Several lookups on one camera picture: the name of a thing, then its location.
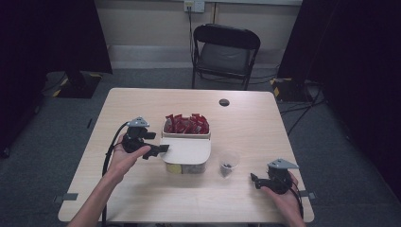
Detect white wall outlet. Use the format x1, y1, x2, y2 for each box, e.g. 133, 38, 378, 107
183, 0, 206, 14

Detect beige box lid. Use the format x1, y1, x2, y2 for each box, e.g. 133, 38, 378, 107
158, 136, 212, 166

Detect clear storage box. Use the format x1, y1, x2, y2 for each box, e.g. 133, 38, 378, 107
160, 117, 212, 175

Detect black floor cables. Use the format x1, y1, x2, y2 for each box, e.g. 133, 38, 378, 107
278, 88, 329, 137

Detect dark curtain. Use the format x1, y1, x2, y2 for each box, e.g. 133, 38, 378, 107
0, 0, 113, 152
276, 0, 401, 202

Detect person's left hand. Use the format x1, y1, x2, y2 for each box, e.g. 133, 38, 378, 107
108, 133, 152, 185

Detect grey tape strip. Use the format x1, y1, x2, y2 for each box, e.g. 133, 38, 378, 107
52, 192, 79, 204
299, 189, 317, 201

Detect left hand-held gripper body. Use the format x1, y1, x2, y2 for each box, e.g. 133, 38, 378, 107
121, 116, 157, 154

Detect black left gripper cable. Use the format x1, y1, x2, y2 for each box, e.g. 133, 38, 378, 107
100, 121, 131, 227

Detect black wall cable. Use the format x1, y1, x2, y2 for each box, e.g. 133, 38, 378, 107
187, 5, 196, 65

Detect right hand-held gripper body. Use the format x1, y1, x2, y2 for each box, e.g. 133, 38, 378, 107
265, 158, 300, 196

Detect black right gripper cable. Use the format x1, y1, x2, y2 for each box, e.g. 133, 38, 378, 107
288, 183, 305, 219

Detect black folding chair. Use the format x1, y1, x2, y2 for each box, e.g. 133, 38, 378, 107
191, 23, 262, 92

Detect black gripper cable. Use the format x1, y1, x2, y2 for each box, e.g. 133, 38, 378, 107
288, 183, 305, 219
100, 121, 131, 227

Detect person's right hand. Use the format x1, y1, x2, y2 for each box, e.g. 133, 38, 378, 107
260, 171, 305, 219

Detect clear plastic cup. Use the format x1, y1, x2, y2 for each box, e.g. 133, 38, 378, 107
218, 150, 240, 180

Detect pile of red packets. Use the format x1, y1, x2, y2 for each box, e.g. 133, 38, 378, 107
165, 113, 210, 135

